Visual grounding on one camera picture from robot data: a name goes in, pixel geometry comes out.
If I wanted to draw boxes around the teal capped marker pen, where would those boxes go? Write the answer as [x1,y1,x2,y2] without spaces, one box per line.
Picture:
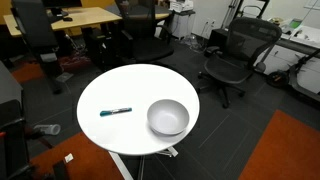
[99,107,133,118]

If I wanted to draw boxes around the grey round bowl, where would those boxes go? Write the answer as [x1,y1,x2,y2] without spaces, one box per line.
[146,98,191,137]

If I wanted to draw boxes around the black padded office chair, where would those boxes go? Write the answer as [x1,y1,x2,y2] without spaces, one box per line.
[114,0,175,65]

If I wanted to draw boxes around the black mesh office chair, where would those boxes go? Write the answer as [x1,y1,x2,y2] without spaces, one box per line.
[197,17,283,109]

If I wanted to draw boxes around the white small cabinet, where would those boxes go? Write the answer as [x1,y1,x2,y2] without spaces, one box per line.
[171,10,196,40]

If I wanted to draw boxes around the dark desk with wood edge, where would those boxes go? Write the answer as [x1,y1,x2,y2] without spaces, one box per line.
[106,3,171,21]

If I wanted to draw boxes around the black computer tower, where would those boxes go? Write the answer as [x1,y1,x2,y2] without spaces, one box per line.
[81,28,116,71]

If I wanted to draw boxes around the black floor box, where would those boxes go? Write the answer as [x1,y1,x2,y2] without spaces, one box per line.
[208,28,232,52]

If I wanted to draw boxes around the white table base legs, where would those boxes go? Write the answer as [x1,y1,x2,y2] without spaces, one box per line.
[108,145,179,180]

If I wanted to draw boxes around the white printer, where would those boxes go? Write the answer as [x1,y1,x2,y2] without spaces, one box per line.
[169,0,194,14]

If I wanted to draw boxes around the light wooden desk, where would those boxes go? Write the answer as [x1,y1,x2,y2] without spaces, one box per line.
[3,6,123,38]

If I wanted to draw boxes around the small white paper tag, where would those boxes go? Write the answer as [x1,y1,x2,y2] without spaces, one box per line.
[63,153,75,164]

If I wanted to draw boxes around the black electric scooter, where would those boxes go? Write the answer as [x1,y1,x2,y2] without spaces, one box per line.
[265,49,320,103]

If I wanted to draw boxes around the clear plastic cup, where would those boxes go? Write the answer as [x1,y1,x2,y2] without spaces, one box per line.
[33,123,62,136]

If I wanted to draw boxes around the black monitor with stand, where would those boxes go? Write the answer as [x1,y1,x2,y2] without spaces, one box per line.
[41,0,83,18]

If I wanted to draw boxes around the white counter with dark top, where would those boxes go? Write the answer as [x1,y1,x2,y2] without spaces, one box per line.
[254,18,320,95]

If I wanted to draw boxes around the green box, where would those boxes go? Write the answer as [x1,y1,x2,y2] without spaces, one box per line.
[288,18,303,30]

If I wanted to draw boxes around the black robot table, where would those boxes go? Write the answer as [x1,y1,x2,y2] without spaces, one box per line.
[0,60,34,180]

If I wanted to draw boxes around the white wall outlet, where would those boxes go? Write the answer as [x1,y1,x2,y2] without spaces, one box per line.
[204,18,217,28]

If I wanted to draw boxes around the black metal stand frame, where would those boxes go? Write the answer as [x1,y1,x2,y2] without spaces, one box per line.
[221,0,272,21]

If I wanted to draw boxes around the black upright post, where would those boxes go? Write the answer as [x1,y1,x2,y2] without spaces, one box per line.
[51,160,72,180]

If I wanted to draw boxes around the black clamp with orange handle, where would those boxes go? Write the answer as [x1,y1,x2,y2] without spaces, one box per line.
[0,117,54,150]

